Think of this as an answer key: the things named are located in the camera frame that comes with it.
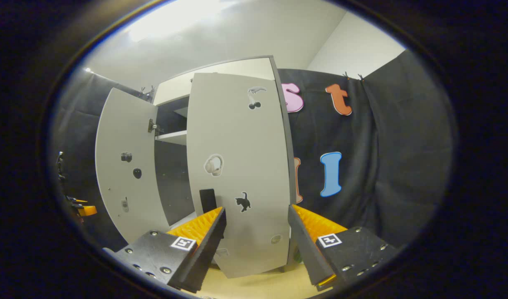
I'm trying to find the black door handle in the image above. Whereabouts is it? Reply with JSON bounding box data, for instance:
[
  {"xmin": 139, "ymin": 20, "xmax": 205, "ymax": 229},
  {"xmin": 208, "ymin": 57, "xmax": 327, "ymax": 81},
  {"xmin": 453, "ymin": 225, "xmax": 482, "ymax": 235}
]
[{"xmin": 199, "ymin": 189, "xmax": 218, "ymax": 214}]

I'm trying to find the white cabinet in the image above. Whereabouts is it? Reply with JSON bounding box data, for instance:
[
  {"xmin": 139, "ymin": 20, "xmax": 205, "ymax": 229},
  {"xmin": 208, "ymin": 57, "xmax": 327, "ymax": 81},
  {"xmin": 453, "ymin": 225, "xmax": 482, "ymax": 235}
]
[{"xmin": 154, "ymin": 55, "xmax": 298, "ymax": 274}]

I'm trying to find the black backdrop cloth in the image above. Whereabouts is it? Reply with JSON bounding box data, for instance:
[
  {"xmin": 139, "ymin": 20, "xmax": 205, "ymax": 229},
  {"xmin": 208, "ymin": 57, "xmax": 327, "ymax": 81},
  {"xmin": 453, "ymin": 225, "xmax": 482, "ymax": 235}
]
[{"xmin": 51, "ymin": 50, "xmax": 454, "ymax": 252}]

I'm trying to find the white cabinet door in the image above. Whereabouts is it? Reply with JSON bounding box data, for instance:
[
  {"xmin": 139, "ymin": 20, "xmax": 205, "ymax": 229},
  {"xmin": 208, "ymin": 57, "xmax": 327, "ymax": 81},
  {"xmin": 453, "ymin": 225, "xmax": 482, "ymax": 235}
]
[
  {"xmin": 186, "ymin": 73, "xmax": 292, "ymax": 279},
  {"xmin": 95, "ymin": 87, "xmax": 171, "ymax": 245}
]

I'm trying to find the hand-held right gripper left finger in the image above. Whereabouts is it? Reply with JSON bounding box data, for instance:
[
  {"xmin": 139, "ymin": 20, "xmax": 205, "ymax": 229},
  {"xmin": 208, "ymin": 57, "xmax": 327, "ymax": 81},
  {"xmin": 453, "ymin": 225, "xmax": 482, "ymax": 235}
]
[{"xmin": 103, "ymin": 206, "xmax": 227, "ymax": 294}]

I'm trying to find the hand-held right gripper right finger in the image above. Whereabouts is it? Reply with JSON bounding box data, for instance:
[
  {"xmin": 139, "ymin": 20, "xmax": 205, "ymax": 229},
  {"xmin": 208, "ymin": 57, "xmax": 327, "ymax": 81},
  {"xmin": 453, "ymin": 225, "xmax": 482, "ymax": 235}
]
[{"xmin": 287, "ymin": 203, "xmax": 398, "ymax": 292}]

